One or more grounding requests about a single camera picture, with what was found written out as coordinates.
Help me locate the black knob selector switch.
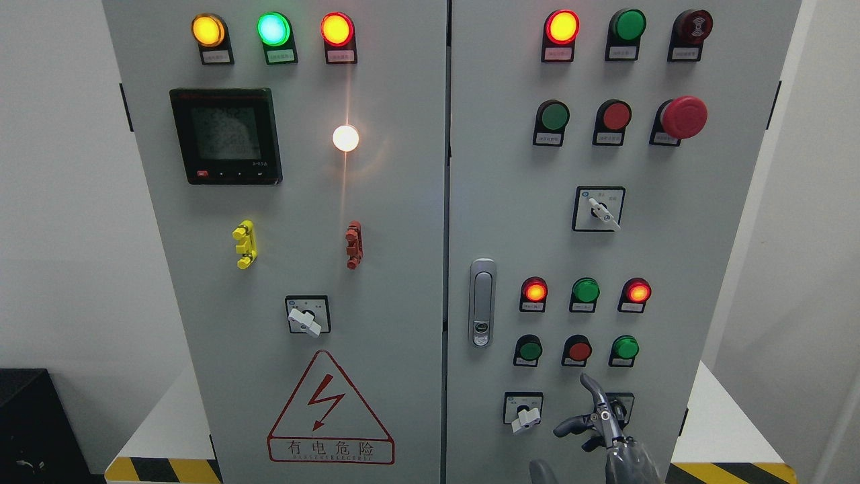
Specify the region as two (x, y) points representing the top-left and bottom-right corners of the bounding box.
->
(606, 392), (635, 430)

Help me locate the red push button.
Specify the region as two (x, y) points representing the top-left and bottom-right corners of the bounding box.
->
(592, 99), (632, 147)
(561, 334), (593, 367)

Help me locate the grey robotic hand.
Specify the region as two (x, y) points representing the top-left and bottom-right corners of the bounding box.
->
(553, 372), (664, 483)

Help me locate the upper red push button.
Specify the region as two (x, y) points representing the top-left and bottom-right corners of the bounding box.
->
(592, 99), (632, 147)

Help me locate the grey right cabinet door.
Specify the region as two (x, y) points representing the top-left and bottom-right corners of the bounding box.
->
(445, 1), (801, 483)

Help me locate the red indicator light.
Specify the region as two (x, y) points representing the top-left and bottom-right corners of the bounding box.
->
(541, 9), (580, 63)
(519, 276), (549, 313)
(320, 11), (357, 65)
(617, 278), (652, 315)

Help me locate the upper right selector switch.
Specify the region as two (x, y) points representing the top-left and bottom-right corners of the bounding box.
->
(572, 185), (626, 232)

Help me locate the lower right red indicator light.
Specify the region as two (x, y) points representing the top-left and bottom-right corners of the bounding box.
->
(617, 278), (652, 315)

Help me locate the red terminal connector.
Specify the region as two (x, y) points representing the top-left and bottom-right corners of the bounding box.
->
(345, 220), (363, 270)

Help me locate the red black buzzer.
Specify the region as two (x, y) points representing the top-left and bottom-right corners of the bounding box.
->
(667, 9), (714, 63)

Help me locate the lower white selector switch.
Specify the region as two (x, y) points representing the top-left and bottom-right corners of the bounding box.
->
(503, 391), (544, 435)

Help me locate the lower left red indicator light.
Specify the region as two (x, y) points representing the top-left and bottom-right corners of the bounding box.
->
(519, 276), (549, 313)

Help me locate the white indicator light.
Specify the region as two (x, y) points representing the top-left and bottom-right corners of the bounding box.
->
(332, 124), (360, 153)

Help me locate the red emergency stop button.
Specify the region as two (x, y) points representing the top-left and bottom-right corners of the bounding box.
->
(649, 95), (707, 147)

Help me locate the yellow terminal connector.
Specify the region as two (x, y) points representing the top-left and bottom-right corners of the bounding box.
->
(232, 218), (258, 270)

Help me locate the silver door lock handle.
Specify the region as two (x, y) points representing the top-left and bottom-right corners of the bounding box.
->
(468, 258), (497, 348)

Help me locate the upper green push button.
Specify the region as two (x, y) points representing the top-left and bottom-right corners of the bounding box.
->
(532, 100), (570, 147)

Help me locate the lower red push button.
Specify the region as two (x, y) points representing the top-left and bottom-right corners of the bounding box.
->
(561, 334), (593, 367)

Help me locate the black box lower left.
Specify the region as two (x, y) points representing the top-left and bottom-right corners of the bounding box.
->
(1, 368), (93, 483)

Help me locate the lower left green push button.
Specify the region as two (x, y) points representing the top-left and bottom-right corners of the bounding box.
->
(513, 334), (543, 367)

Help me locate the lower right green push button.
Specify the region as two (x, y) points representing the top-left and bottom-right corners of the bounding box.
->
(608, 335), (641, 368)

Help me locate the red electric hazard warning sticker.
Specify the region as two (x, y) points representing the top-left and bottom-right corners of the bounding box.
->
(267, 350), (395, 465)

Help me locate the green indicator light top right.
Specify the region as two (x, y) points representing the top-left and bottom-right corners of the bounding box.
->
(605, 9), (647, 62)

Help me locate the black digital power meter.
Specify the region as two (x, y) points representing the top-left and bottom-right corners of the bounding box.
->
(169, 87), (283, 185)

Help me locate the grey cabinet door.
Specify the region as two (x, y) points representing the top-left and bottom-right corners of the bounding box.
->
(445, 1), (801, 483)
(103, 1), (447, 483)

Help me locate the yellow indicator light top left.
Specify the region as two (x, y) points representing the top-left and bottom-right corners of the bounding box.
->
(191, 13), (234, 65)

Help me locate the white platform with hazard stripes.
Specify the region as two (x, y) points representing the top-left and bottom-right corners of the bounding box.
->
(104, 364), (798, 483)

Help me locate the grey left cabinet door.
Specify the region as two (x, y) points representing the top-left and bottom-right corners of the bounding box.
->
(103, 1), (447, 483)

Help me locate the left door selector switch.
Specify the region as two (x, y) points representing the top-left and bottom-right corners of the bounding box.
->
(285, 295), (331, 338)

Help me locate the green indicator light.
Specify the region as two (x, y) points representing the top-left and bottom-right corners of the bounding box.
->
(605, 9), (647, 62)
(568, 278), (600, 313)
(256, 11), (298, 65)

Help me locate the lower green indicator light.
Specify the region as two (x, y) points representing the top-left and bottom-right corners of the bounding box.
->
(568, 278), (600, 313)

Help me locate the red indicator light top left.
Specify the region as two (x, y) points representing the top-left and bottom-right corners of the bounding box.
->
(320, 11), (357, 65)

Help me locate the green push button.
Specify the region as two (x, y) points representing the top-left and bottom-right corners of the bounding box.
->
(532, 100), (570, 147)
(513, 334), (543, 367)
(608, 335), (641, 368)

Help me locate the green indicator light top left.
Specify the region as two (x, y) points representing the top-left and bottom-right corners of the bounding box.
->
(256, 11), (298, 65)

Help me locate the red indicator light top right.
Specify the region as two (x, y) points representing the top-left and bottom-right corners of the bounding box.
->
(541, 9), (580, 63)

